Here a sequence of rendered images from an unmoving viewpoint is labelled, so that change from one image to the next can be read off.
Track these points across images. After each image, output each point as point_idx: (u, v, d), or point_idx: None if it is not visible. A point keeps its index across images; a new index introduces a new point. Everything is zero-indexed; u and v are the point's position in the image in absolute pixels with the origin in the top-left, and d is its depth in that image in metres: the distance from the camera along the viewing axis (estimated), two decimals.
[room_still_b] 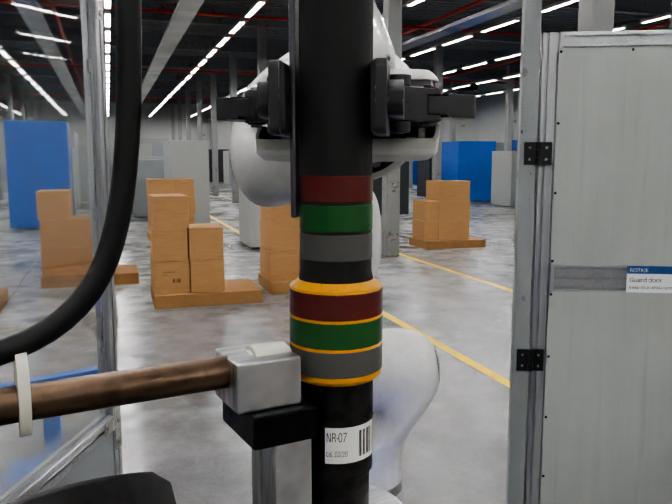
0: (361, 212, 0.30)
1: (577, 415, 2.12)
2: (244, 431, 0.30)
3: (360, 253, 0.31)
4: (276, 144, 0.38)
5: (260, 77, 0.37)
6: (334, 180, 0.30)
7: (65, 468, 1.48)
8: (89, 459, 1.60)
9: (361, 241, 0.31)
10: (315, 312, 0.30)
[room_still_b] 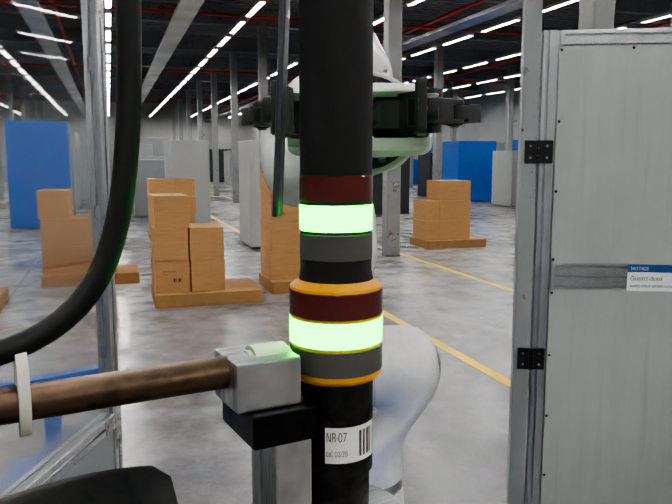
0: (361, 212, 0.30)
1: (578, 414, 2.12)
2: (244, 431, 0.30)
3: (360, 253, 0.31)
4: None
5: None
6: (334, 180, 0.30)
7: (65, 466, 1.48)
8: (89, 457, 1.60)
9: (361, 241, 0.31)
10: (315, 312, 0.30)
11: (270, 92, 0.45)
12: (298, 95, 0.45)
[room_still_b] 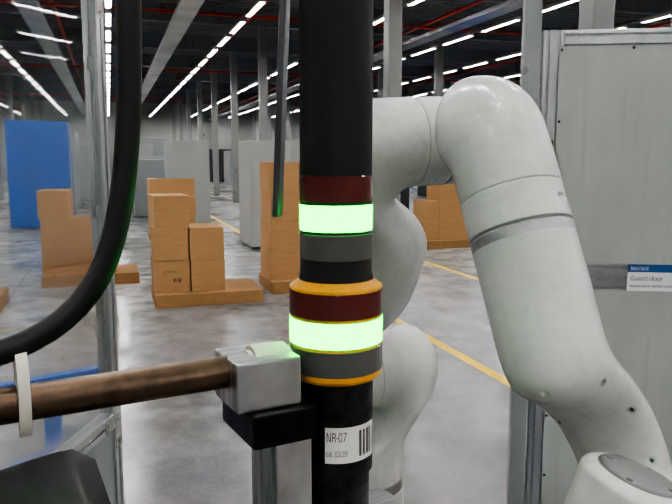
0: (361, 212, 0.30)
1: None
2: (244, 431, 0.30)
3: (360, 253, 0.31)
4: None
5: None
6: (334, 180, 0.30)
7: None
8: (89, 457, 1.60)
9: (361, 241, 0.31)
10: (315, 312, 0.30)
11: None
12: None
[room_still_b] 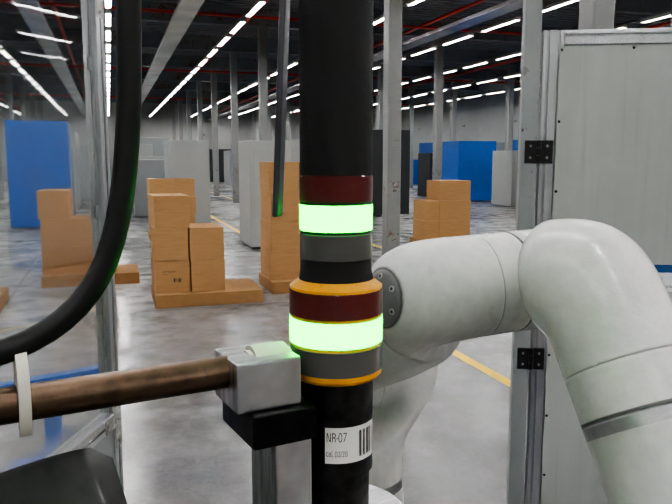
0: (361, 212, 0.30)
1: None
2: (244, 431, 0.30)
3: (360, 253, 0.31)
4: None
5: None
6: (334, 180, 0.30)
7: None
8: None
9: (361, 241, 0.31)
10: (315, 312, 0.30)
11: None
12: None
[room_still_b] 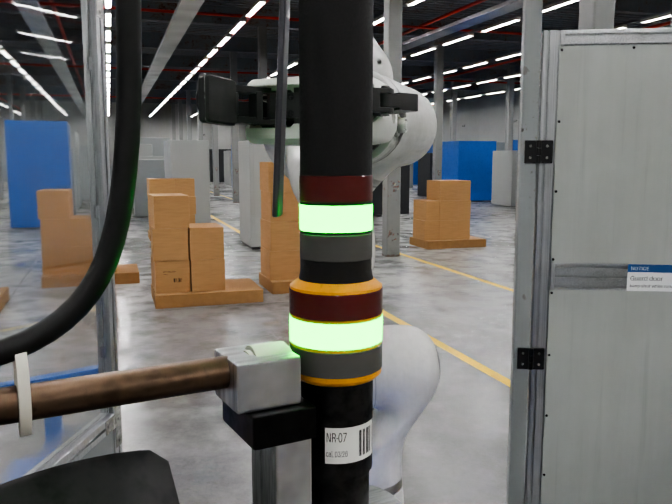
0: (361, 212, 0.30)
1: (578, 414, 2.12)
2: (244, 431, 0.30)
3: (360, 253, 0.31)
4: (259, 131, 0.52)
5: (248, 83, 0.52)
6: (334, 180, 0.30)
7: None
8: (89, 457, 1.60)
9: (361, 241, 0.31)
10: (315, 312, 0.30)
11: None
12: (246, 88, 0.50)
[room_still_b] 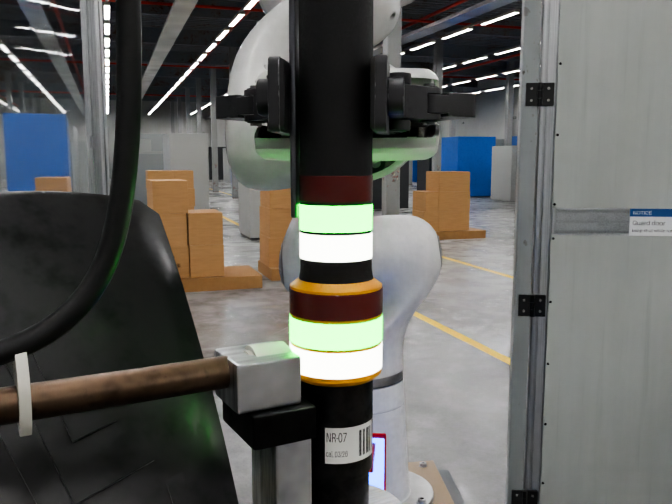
0: (361, 212, 0.30)
1: (580, 362, 2.10)
2: (244, 431, 0.30)
3: (360, 253, 0.31)
4: (275, 143, 0.37)
5: (260, 76, 0.37)
6: (334, 180, 0.30)
7: None
8: None
9: (361, 241, 0.31)
10: (315, 312, 0.30)
11: None
12: None
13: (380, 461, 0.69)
